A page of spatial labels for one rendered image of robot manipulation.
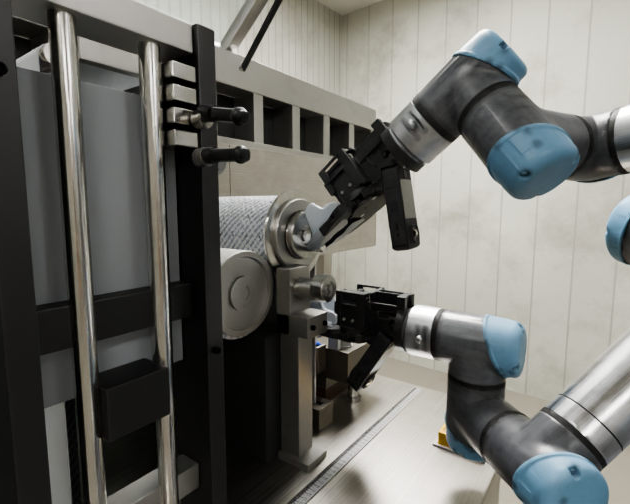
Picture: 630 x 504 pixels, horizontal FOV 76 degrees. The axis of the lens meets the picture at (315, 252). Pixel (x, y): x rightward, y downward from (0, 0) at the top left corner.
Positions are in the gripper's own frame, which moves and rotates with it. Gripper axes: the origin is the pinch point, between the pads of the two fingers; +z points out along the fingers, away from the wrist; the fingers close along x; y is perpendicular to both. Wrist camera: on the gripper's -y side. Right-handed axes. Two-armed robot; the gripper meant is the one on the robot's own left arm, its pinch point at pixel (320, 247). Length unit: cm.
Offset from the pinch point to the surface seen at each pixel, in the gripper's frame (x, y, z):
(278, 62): -182, 192, 57
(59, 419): 36.0, -7.4, 13.3
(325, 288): 5.0, -6.9, -0.1
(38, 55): 36.0, 17.4, -9.0
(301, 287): 5.9, -4.7, 2.8
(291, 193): 2.1, 9.0, -2.3
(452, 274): -252, 1, 71
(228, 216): 6.2, 12.5, 7.7
